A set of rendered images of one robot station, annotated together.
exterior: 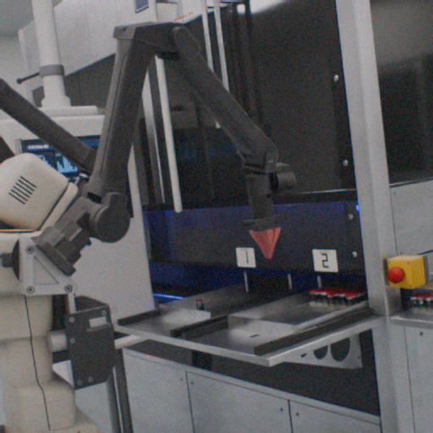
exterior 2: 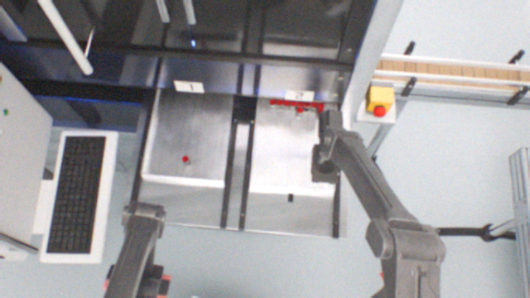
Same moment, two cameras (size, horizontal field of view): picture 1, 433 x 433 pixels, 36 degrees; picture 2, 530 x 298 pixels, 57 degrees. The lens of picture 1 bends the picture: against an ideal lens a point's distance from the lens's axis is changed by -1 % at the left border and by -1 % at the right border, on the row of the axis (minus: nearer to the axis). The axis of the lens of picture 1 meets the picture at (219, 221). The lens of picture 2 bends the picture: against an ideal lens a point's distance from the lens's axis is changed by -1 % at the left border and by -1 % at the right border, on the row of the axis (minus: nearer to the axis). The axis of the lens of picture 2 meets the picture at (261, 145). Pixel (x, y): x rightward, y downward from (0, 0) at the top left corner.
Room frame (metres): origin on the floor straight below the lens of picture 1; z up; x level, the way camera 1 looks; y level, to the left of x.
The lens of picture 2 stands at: (1.42, 0.32, 2.36)
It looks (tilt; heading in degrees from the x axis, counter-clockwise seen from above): 68 degrees down; 313
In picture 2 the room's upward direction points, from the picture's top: straight up
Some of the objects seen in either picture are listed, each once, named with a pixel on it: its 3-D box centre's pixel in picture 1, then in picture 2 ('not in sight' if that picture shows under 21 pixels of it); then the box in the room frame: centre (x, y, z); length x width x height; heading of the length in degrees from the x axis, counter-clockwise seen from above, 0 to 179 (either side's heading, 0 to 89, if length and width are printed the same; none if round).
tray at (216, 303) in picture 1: (228, 301); (190, 129); (2.03, 0.00, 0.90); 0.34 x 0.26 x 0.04; 128
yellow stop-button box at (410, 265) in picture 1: (408, 271); (379, 97); (1.63, -0.45, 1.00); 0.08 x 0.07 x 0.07; 128
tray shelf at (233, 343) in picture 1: (248, 320); (240, 156); (1.85, -0.05, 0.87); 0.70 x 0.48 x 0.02; 38
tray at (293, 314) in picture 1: (306, 311); (295, 138); (1.76, -0.20, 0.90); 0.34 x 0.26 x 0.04; 128
